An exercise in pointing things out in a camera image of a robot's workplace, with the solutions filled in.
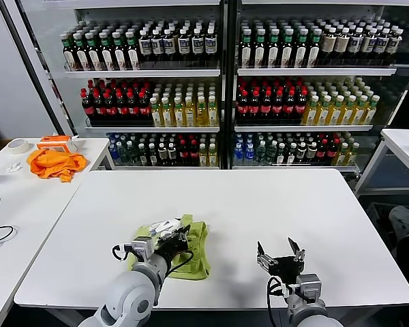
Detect blue label water bottle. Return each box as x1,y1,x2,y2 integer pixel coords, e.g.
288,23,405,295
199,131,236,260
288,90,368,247
233,142,245,167
244,142,256,167
108,142,119,167

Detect yellow juice bottle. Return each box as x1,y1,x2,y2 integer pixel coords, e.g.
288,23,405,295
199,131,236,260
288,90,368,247
183,96,196,127
315,95,331,125
195,95,208,127
350,95,368,125
149,97,162,127
207,95,219,127
327,95,344,125
172,97,185,127
301,95,320,125
339,95,357,125
160,97,174,127
363,95,380,125

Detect small green tinted bottle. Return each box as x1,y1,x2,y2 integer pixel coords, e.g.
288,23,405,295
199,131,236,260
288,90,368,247
254,141,267,164
127,141,139,167
265,141,277,164
118,141,130,167

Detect white side table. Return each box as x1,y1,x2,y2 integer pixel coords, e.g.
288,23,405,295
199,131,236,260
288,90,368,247
0,137,115,327
353,128,409,198

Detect black slanted frame bar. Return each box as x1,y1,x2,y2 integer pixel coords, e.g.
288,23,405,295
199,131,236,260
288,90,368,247
0,0,76,137

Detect drinks shelf unit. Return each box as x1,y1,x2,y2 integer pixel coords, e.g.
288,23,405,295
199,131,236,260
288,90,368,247
18,0,228,171
226,0,409,178

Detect blue label dark bottle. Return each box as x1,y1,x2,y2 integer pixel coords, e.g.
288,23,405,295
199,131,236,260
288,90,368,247
177,28,191,63
138,29,153,63
190,28,205,63
151,29,164,63
162,29,177,63
373,28,391,62
204,27,218,63
348,27,363,62
360,27,378,62
385,28,404,63

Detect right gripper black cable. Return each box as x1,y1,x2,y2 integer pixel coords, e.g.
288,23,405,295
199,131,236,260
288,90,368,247
266,275,294,327

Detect beige label bottle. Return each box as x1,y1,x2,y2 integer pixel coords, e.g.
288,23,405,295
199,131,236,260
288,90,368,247
333,27,350,62
322,27,337,62

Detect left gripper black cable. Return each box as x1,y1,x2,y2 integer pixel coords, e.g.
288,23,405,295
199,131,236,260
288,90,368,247
166,250,195,277

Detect green cap dark bottle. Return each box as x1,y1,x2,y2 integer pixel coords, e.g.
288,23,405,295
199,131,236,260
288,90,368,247
98,31,115,72
60,32,76,72
267,28,280,68
281,28,294,68
85,31,102,72
72,32,89,72
254,28,267,68
111,31,127,71
125,31,140,71
240,28,253,68
294,28,309,68
306,28,322,68

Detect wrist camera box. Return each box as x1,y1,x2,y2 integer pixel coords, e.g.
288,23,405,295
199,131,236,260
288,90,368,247
131,237,156,263
294,273,323,300

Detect left camera cable loop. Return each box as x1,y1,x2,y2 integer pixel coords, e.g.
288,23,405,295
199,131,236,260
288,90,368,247
111,243,134,262

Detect thin black device cable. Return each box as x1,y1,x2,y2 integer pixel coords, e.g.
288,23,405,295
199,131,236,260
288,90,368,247
0,209,14,249

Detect yellow-green T-shirt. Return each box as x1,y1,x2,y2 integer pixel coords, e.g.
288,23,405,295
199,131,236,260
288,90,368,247
126,213,213,282

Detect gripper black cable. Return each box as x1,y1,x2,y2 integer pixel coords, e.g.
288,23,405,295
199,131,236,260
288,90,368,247
266,275,294,327
166,250,195,277

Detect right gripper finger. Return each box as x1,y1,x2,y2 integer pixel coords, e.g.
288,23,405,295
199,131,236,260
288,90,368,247
288,237,307,263
257,240,279,272

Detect small red cap bottle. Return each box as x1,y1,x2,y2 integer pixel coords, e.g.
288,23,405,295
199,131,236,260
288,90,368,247
316,138,328,164
189,139,199,167
179,139,190,167
326,138,338,164

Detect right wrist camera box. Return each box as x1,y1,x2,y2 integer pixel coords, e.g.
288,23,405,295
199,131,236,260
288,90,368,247
294,273,323,300

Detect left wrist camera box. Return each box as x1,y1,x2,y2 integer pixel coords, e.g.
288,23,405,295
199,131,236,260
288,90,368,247
131,237,156,263

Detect beige tape roll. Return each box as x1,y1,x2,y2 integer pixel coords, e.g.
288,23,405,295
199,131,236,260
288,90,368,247
5,138,33,157

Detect orange box with window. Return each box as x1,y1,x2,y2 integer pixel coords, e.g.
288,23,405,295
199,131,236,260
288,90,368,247
36,135,78,154

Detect crumpled orange cloth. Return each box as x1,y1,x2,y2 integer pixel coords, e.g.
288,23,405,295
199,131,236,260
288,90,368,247
25,149,89,184

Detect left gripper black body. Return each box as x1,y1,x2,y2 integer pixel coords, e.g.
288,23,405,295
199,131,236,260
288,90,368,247
156,238,188,265

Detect white plastic bag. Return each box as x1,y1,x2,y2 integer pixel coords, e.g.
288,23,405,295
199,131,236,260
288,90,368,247
387,205,409,238

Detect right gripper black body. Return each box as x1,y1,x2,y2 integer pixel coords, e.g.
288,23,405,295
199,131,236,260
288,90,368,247
267,255,305,283

